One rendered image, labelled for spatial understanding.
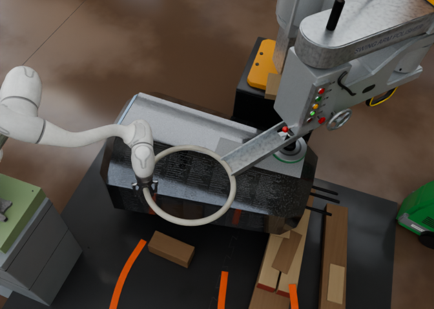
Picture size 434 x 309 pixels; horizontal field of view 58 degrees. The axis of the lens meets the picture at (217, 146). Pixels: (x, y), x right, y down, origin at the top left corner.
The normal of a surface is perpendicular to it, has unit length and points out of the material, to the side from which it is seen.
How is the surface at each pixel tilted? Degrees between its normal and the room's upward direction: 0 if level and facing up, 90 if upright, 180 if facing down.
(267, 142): 16
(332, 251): 0
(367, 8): 0
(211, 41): 0
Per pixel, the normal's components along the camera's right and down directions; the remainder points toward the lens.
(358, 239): 0.05, -0.57
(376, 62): -0.52, -0.21
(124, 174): -0.15, 0.15
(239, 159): -0.18, -0.45
